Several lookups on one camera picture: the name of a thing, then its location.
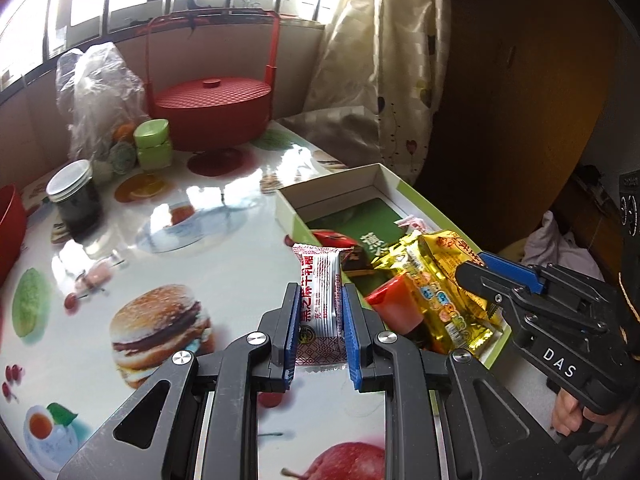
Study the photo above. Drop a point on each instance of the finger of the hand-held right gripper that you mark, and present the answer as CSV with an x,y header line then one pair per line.
x,y
480,282
510,269

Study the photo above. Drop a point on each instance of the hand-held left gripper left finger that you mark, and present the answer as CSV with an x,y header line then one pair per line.
x,y
290,340

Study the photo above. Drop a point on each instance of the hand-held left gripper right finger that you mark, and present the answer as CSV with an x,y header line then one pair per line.
x,y
350,340

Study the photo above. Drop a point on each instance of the long yellow snack bar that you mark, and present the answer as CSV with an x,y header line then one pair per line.
x,y
395,257
440,305

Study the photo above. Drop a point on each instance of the red jelly cup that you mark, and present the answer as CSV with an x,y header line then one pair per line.
x,y
395,300

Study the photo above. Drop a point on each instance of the green cardboard box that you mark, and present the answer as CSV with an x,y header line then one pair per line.
x,y
380,212

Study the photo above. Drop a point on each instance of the person's right hand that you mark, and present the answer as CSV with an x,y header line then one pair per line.
x,y
567,412

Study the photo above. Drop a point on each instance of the pale crumpled cloth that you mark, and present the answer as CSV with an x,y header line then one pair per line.
x,y
560,250

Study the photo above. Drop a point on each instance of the checkered clothing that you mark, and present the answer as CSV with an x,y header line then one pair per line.
x,y
600,457

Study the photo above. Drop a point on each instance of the black appliance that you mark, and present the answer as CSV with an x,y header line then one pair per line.
x,y
631,210

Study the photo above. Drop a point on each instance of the brown wooden wardrobe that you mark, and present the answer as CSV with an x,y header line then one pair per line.
x,y
525,85

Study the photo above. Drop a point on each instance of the green plastic jar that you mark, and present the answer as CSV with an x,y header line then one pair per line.
x,y
152,145

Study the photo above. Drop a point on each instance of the cream patterned curtain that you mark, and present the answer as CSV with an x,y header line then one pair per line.
x,y
380,60

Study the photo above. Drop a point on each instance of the dark jar with white lid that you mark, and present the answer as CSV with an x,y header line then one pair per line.
x,y
75,210

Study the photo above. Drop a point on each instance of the red plastic bowl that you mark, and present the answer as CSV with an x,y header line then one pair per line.
x,y
10,230

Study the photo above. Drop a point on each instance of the clear plastic bag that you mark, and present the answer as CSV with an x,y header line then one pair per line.
x,y
95,95

